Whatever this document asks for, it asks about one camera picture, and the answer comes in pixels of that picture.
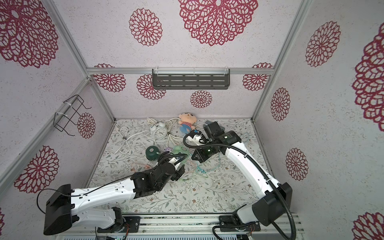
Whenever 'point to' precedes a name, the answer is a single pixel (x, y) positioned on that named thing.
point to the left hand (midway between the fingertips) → (177, 162)
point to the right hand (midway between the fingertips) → (192, 155)
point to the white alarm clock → (159, 131)
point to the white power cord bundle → (171, 129)
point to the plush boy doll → (186, 122)
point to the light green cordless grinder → (182, 149)
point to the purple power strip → (169, 149)
